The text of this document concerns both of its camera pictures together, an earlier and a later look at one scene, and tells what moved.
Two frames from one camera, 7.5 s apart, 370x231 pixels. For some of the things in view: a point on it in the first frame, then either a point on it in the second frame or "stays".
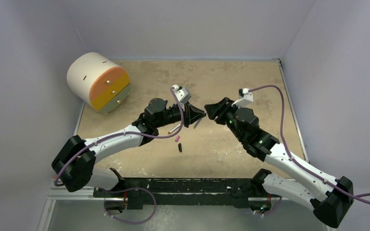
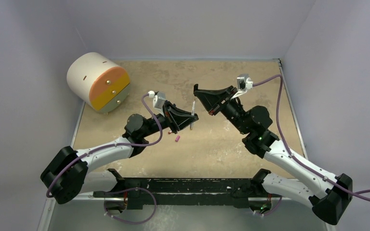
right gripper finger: x=213 y=115 → x=207 y=101
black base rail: x=159 y=193 stays
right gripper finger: x=211 y=108 → x=217 y=95
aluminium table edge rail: x=305 y=158 stays
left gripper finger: x=197 y=110 → x=179 y=116
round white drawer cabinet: x=99 y=81 stays
